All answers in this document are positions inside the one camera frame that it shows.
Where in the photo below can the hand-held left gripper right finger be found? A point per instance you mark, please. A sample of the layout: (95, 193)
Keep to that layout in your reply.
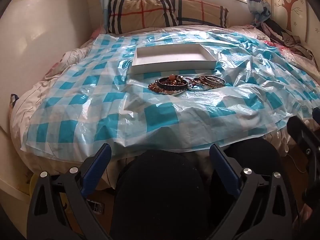
(225, 170)

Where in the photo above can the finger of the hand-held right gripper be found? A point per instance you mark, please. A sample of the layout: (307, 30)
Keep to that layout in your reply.
(316, 113)
(300, 132)

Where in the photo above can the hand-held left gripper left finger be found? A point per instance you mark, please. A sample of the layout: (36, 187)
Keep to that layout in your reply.
(96, 170)

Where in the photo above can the silver patterned bangle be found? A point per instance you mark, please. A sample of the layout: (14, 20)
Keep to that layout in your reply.
(197, 88)

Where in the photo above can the white shallow cardboard box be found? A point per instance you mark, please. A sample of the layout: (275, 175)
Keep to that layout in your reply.
(175, 55)

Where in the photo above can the person's right hand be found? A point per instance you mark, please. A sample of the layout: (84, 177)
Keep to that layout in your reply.
(306, 215)

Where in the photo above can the small dark packet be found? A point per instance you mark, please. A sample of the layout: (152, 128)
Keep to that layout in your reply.
(96, 206)

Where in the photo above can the person's knees in black trousers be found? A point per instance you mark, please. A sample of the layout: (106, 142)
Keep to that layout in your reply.
(160, 195)

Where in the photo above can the blue checkered plastic sheet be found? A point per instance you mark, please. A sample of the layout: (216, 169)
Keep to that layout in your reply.
(75, 100)

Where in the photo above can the pile of clothes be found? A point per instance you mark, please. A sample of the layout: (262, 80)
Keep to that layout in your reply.
(282, 35)

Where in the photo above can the plaid pillow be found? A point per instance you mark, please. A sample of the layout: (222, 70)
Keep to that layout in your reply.
(200, 12)
(140, 15)

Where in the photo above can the tree wall sticker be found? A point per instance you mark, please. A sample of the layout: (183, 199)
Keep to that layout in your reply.
(287, 2)

